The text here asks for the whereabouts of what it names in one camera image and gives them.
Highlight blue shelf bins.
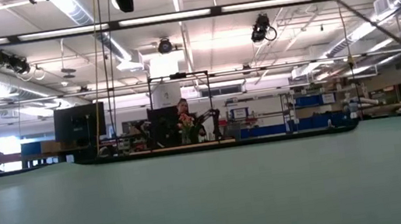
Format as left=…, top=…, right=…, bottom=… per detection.
left=294, top=91, right=337, bottom=110

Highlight person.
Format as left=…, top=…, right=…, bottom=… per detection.
left=174, top=95, right=208, bottom=146

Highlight whiteboard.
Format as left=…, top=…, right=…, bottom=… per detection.
left=224, top=94, right=286, bottom=132

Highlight silver ceiling duct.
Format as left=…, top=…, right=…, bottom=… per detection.
left=43, top=0, right=131, bottom=71

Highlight green mat in black frame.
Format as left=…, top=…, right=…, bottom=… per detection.
left=84, top=119, right=361, bottom=170

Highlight large black monitor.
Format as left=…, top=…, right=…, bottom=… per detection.
left=51, top=100, right=108, bottom=143

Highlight black station frame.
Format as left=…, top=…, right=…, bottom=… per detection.
left=146, top=68, right=220, bottom=150

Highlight yellow hanging cable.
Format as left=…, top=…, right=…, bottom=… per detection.
left=75, top=0, right=119, bottom=156
left=332, top=0, right=364, bottom=123

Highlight dark monitor back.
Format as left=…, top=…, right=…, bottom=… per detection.
left=144, top=104, right=185, bottom=149

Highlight row of blue bins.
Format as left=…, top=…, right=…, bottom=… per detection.
left=237, top=108, right=360, bottom=141

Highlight cardboard box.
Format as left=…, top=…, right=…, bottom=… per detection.
left=39, top=135, right=90, bottom=155

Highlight distant orange flower bunch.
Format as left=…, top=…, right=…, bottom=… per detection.
left=177, top=111, right=200, bottom=146

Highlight black hanging cable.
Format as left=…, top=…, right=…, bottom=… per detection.
left=95, top=0, right=133, bottom=156
left=91, top=0, right=122, bottom=156

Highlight white pillar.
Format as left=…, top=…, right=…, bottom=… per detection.
left=146, top=52, right=185, bottom=110

